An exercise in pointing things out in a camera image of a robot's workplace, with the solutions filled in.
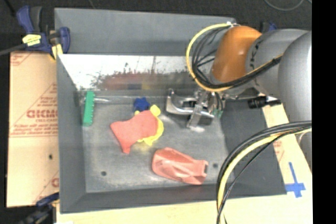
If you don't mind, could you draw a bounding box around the yellow cloth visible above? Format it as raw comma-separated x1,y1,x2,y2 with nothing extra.
134,104,165,146

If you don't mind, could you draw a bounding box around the black cylinder on white bracket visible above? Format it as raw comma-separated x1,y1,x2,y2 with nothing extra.
247,96,282,110

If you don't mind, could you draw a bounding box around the brown cardboard board red print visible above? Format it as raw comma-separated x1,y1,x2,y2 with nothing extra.
5,50,60,208

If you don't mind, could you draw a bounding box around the green flat block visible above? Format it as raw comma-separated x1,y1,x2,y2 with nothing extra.
82,90,96,127

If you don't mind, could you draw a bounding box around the red cloth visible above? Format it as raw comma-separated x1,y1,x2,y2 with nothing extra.
110,110,161,154

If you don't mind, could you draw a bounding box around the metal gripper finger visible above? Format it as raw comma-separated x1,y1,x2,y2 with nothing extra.
186,104,205,129
165,88,196,115

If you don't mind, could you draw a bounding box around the grey metal bin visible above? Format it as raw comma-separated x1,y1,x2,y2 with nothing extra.
54,7,287,214

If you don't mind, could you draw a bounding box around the small blue toy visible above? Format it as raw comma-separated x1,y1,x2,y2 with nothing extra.
133,97,151,113

